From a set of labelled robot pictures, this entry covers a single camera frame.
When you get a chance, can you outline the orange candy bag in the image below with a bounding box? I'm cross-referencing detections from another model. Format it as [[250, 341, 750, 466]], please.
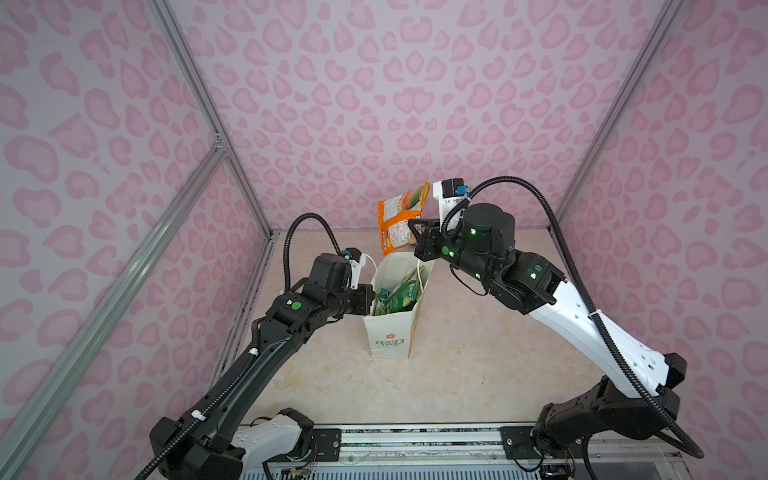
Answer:
[[377, 183, 431, 255]]

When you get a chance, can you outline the green rainbow candy bag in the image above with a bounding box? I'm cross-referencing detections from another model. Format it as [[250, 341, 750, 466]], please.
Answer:
[[383, 269, 423, 315]]

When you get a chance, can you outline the white paper bag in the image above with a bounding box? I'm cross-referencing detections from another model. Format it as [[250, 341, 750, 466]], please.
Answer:
[[363, 252, 434, 360]]

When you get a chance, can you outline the green Fox's spring tea bag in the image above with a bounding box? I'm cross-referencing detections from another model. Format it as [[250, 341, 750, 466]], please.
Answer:
[[373, 288, 391, 316]]

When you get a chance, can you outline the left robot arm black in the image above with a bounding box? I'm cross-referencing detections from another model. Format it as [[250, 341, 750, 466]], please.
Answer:
[[136, 280, 375, 479]]

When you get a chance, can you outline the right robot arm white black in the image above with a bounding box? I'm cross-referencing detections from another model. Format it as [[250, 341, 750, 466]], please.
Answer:
[[408, 203, 687, 457]]

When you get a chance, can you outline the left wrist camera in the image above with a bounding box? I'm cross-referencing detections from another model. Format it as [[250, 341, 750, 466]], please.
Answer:
[[344, 247, 367, 290]]

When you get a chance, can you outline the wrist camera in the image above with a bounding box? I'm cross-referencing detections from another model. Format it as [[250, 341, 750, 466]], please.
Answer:
[[344, 247, 367, 290], [432, 178, 468, 221]]

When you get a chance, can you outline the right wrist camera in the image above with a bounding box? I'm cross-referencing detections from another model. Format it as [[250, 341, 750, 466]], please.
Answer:
[[432, 178, 468, 221]]

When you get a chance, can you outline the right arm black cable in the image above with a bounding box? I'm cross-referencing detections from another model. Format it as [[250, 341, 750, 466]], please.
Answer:
[[440, 175, 706, 460]]

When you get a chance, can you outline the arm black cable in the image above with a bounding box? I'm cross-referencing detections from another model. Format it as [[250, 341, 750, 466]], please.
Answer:
[[282, 212, 343, 292], [440, 175, 706, 460]]

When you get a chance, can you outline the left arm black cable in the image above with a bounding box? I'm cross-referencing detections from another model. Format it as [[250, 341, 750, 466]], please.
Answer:
[[282, 212, 343, 292]]

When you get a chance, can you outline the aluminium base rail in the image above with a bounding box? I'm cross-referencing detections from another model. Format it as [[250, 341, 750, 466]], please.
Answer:
[[244, 423, 692, 479]]

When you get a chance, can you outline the aluminium corner frame post right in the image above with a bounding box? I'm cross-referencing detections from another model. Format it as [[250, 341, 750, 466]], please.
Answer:
[[556, 0, 687, 225]]

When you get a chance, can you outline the aluminium corner frame post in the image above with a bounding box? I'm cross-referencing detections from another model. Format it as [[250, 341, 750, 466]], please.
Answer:
[[146, 0, 274, 238], [556, 0, 687, 225]]

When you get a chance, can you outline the aluminium corner frame post left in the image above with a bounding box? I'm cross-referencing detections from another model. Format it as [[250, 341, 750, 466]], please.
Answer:
[[146, 0, 274, 238]]

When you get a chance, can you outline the aluminium diagonal frame bar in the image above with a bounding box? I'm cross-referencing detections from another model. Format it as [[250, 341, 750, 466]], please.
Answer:
[[1, 145, 228, 479]]

